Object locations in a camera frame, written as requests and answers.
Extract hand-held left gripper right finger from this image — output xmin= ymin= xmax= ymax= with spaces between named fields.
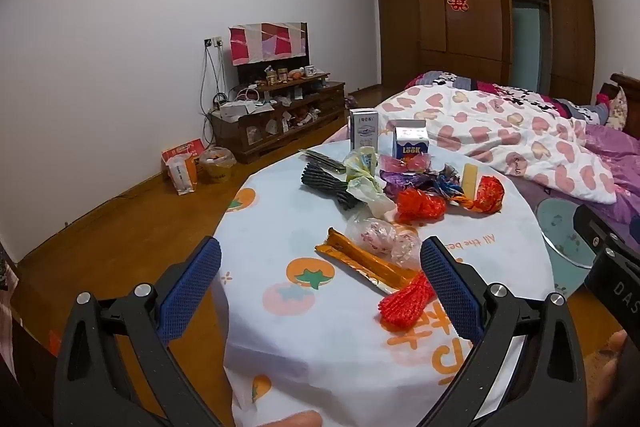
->
xmin=419 ymin=236 xmax=588 ymax=427

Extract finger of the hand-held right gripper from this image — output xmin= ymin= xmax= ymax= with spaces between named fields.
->
xmin=572 ymin=204 xmax=640 ymax=270

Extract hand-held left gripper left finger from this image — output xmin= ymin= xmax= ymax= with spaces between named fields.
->
xmin=52 ymin=236 xmax=236 ymax=427

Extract red foam net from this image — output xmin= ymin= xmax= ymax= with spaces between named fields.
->
xmin=378 ymin=272 xmax=433 ymax=332

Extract long orange wrapper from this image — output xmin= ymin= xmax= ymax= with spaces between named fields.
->
xmin=314 ymin=227 xmax=418 ymax=297

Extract red plastic bag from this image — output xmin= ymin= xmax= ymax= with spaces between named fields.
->
xmin=395 ymin=188 xmax=447 ymax=224

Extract pale green plastic bag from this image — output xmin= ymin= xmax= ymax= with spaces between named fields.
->
xmin=344 ymin=146 xmax=397 ymax=220

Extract black knit cloth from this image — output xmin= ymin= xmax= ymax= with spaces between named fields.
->
xmin=300 ymin=161 xmax=362 ymax=211

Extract person's right hand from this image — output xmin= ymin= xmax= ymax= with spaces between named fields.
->
xmin=585 ymin=329 xmax=632 ymax=427

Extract person's left hand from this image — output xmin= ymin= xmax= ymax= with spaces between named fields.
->
xmin=257 ymin=409 xmax=325 ymax=427

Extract purple quilt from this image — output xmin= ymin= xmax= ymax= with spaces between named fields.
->
xmin=510 ymin=119 xmax=640 ymax=248

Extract clear plastic bag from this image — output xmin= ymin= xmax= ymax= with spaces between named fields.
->
xmin=344 ymin=216 xmax=426 ymax=270

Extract red gold foil wrapper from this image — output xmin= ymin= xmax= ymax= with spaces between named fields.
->
xmin=460 ymin=175 xmax=506 ymax=214

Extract blue crinkled wrapper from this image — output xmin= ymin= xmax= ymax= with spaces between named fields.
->
xmin=432 ymin=164 xmax=468 ymax=202

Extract pale yellow stick pack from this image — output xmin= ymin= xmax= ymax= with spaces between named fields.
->
xmin=462 ymin=163 xmax=480 ymax=198

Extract white paper bag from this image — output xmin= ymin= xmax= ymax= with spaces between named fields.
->
xmin=166 ymin=155 xmax=198 ymax=196

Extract purple foil wrapper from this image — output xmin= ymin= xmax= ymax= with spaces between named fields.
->
xmin=380 ymin=171 xmax=441 ymax=200

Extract floral pillow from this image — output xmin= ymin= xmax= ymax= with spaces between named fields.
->
xmin=605 ymin=86 xmax=630 ymax=131

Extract persimmon print tablecloth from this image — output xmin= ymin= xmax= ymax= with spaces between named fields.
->
xmin=212 ymin=139 xmax=556 ymax=427

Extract pink shiny wrapper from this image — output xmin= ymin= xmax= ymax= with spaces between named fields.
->
xmin=378 ymin=154 xmax=432 ymax=175

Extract white heart print blanket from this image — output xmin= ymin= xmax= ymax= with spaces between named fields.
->
xmin=374 ymin=84 xmax=618 ymax=206

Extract orange cardboard box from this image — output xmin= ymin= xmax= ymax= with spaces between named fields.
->
xmin=161 ymin=138 xmax=206 ymax=172

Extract wooden bed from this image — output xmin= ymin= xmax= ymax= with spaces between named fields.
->
xmin=320 ymin=71 xmax=640 ymax=258

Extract small blue white carton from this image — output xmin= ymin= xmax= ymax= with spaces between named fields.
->
xmin=390 ymin=119 xmax=431 ymax=159

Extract cow print blanket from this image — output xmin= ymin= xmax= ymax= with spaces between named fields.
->
xmin=404 ymin=71 xmax=611 ymax=125

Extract tall white milk carton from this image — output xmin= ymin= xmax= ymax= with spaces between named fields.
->
xmin=348 ymin=108 xmax=379 ymax=152

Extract grey striped foil wrapper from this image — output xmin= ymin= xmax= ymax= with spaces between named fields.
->
xmin=298 ymin=148 xmax=346 ymax=172

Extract dark wooden television cabinet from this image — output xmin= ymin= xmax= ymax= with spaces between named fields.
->
xmin=209 ymin=72 xmax=347 ymax=165

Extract white flat box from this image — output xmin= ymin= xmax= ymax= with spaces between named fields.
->
xmin=219 ymin=101 xmax=275 ymax=120

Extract brown wooden wardrobe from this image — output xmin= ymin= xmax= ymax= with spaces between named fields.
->
xmin=352 ymin=0 xmax=601 ymax=108

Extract hanging cables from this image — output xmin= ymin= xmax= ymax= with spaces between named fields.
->
xmin=200 ymin=44 xmax=226 ymax=142

